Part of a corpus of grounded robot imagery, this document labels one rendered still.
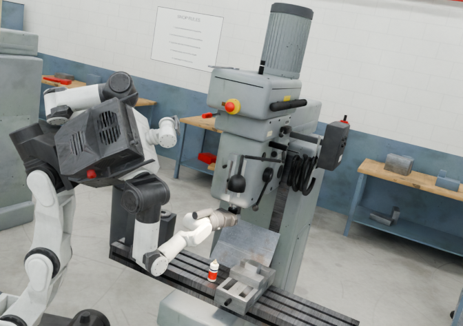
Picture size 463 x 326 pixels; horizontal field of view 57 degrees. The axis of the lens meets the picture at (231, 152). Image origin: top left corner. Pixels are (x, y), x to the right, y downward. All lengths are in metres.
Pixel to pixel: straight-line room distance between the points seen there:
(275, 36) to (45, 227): 1.27
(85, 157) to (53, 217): 0.34
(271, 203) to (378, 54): 3.97
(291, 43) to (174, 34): 5.12
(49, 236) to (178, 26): 5.51
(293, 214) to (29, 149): 1.31
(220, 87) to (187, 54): 5.20
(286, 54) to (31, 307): 1.54
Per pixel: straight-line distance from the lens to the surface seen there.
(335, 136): 1.98
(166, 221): 2.16
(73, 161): 1.57
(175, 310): 2.02
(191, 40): 6.85
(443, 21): 5.98
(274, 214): 2.32
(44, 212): 1.78
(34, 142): 1.72
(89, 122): 1.55
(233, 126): 1.77
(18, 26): 9.00
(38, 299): 1.98
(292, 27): 2.00
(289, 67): 2.00
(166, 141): 1.59
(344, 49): 6.04
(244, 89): 1.64
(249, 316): 2.02
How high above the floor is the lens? 1.98
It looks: 14 degrees down
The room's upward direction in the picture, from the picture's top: 11 degrees clockwise
